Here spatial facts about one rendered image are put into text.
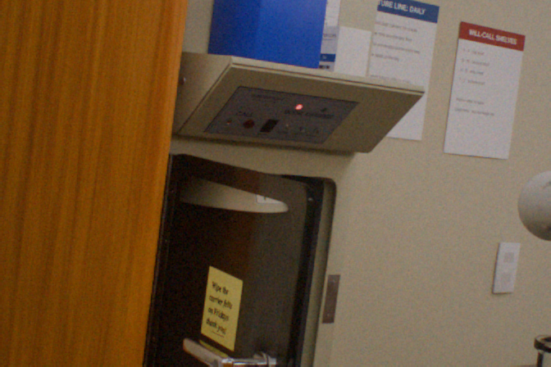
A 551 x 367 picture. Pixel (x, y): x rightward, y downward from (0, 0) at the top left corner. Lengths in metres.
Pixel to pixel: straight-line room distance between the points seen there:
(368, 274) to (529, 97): 0.58
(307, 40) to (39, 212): 0.41
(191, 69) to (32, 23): 0.29
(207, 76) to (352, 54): 0.22
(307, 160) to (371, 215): 0.71
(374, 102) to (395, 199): 0.81
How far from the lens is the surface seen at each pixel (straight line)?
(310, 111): 1.35
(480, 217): 2.39
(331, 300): 1.53
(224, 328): 1.18
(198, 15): 1.33
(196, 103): 1.27
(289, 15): 1.28
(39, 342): 1.42
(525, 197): 1.66
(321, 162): 1.47
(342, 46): 1.37
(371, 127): 1.44
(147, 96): 1.21
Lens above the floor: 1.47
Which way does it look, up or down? 3 degrees down
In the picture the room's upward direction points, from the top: 7 degrees clockwise
